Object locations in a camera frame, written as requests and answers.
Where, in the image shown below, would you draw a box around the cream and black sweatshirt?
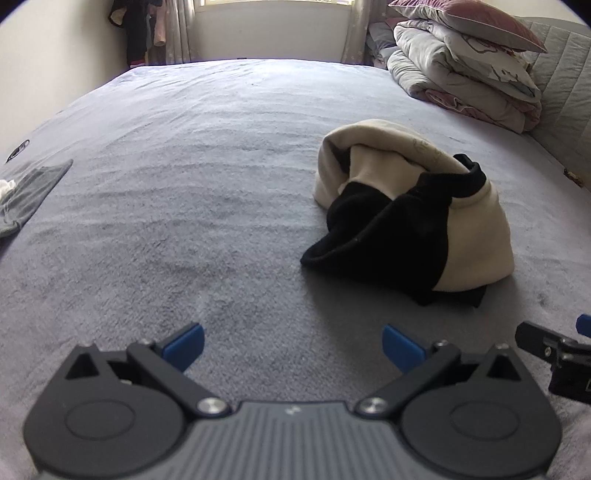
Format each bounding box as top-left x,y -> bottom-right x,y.
301,120 -> 515,307

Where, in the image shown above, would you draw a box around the hanging dark clothes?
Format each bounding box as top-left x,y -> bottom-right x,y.
108,0 -> 166,69

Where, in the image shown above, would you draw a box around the grey folded garment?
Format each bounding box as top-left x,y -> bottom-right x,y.
1,160 -> 73,239

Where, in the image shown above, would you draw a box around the white cloth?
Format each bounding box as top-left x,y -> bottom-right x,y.
0,179 -> 16,201

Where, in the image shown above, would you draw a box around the grey quilted headboard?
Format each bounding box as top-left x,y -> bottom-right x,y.
519,17 -> 591,187

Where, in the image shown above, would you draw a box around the folded grey pink quilt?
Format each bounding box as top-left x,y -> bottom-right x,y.
387,20 -> 542,134

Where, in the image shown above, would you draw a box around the black label on sheet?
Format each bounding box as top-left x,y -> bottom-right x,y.
6,139 -> 30,162

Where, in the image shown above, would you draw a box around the maroon grey pillow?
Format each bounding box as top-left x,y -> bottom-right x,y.
389,0 -> 547,53

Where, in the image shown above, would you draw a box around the grey pillows behind quilt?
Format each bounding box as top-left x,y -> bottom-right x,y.
366,17 -> 406,69

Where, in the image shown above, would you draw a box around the grey patterned curtain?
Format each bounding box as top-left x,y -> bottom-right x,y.
165,0 -> 194,65

